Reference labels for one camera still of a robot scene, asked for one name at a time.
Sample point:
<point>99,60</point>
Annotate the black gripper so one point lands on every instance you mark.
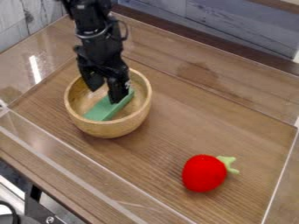
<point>99,59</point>

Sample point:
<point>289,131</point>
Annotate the green rectangular block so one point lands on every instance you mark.
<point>104,110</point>

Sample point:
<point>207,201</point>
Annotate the brown wooden bowl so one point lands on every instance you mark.
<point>79,100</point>

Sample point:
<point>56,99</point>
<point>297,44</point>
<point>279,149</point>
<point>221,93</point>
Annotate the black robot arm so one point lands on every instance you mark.
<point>91,15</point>

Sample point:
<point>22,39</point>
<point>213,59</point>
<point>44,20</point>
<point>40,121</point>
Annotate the red plush strawberry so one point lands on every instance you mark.
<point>204,172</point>

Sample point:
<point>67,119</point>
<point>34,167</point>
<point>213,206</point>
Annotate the black table leg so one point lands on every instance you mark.
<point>34,210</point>

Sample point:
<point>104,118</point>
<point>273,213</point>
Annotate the clear acrylic tray wall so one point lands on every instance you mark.
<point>87,188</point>

